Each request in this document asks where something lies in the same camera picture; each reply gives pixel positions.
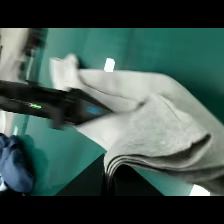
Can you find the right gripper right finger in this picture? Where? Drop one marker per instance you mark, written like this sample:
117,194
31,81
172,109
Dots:
133,185

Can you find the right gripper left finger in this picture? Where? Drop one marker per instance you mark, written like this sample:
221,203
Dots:
91,181

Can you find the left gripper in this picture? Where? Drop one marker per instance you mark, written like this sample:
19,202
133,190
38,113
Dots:
83,108

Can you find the grey garment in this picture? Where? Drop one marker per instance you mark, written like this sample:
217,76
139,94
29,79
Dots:
160,126

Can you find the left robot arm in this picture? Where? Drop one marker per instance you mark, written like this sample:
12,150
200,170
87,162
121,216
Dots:
23,100

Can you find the blue garment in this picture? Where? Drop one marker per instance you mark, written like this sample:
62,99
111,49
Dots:
15,166

